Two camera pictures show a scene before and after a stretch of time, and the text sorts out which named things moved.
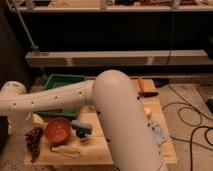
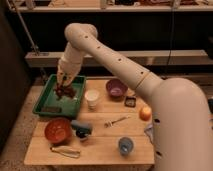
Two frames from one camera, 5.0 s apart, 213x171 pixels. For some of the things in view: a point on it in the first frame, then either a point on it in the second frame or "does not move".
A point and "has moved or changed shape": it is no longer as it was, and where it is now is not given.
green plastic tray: (57, 80) does not move
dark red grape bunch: (33, 141) has moved or changed shape
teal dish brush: (83, 130) does not move
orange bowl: (57, 130) does not move
